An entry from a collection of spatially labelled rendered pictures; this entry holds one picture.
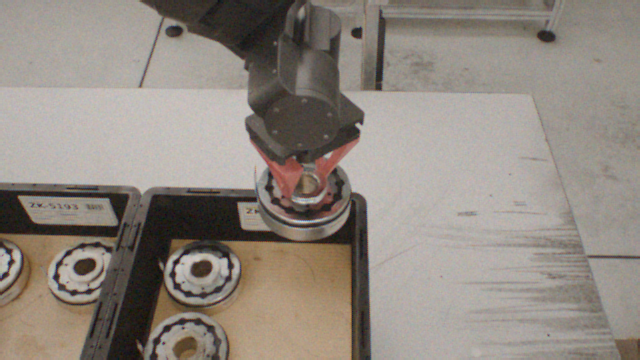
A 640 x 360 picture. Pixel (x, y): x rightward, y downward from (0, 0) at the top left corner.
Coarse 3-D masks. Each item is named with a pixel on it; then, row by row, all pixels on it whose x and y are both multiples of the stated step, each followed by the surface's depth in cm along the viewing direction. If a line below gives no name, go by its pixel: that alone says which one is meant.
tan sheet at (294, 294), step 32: (256, 256) 83; (288, 256) 83; (320, 256) 83; (256, 288) 79; (288, 288) 79; (320, 288) 79; (160, 320) 76; (224, 320) 76; (256, 320) 76; (288, 320) 76; (320, 320) 76; (192, 352) 73; (256, 352) 73; (288, 352) 73; (320, 352) 73
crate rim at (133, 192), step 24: (0, 192) 78; (24, 192) 78; (48, 192) 78; (72, 192) 78; (96, 192) 78; (120, 192) 77; (120, 240) 73; (120, 264) 70; (96, 312) 66; (96, 336) 64
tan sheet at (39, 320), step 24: (24, 240) 85; (48, 240) 85; (72, 240) 85; (48, 264) 82; (24, 288) 79; (48, 288) 79; (0, 312) 77; (24, 312) 77; (48, 312) 77; (0, 336) 75; (24, 336) 75; (48, 336) 75; (72, 336) 75
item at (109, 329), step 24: (144, 192) 77; (168, 192) 77; (192, 192) 78; (216, 192) 78; (240, 192) 77; (144, 216) 75; (360, 216) 75; (360, 240) 74; (360, 264) 70; (120, 288) 68; (360, 288) 68; (120, 312) 66; (360, 312) 66; (360, 336) 64
